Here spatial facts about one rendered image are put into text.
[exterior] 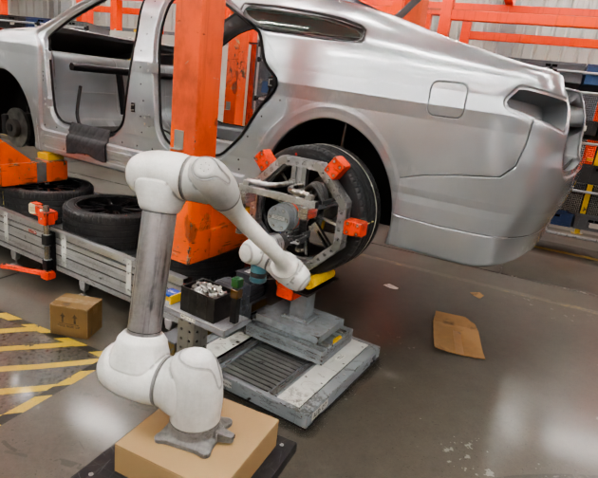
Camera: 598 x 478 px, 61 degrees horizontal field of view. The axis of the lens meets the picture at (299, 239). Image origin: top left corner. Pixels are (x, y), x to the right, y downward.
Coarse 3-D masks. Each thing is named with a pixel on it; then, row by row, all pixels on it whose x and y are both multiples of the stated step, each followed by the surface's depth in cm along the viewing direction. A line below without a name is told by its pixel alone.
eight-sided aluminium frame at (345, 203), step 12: (288, 156) 245; (276, 168) 249; (312, 168) 239; (324, 168) 235; (264, 180) 255; (324, 180) 237; (336, 180) 238; (336, 192) 235; (252, 204) 261; (348, 204) 235; (252, 216) 262; (348, 216) 239; (264, 228) 266; (336, 228) 238; (336, 240) 239; (324, 252) 244; (336, 252) 247; (312, 264) 249
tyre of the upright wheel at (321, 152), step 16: (320, 144) 256; (320, 160) 245; (352, 160) 250; (352, 176) 239; (368, 176) 252; (352, 192) 239; (368, 192) 246; (352, 208) 241; (368, 208) 244; (368, 224) 247; (352, 240) 244; (368, 240) 257; (336, 256) 251; (352, 256) 254; (320, 272) 258
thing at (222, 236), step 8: (216, 216) 270; (224, 216) 276; (216, 224) 272; (224, 224) 277; (232, 224) 280; (216, 232) 270; (224, 232) 276; (232, 232) 282; (216, 240) 272; (224, 240) 278; (232, 240) 284; (240, 240) 291; (216, 248) 274; (224, 248) 280; (232, 248) 286
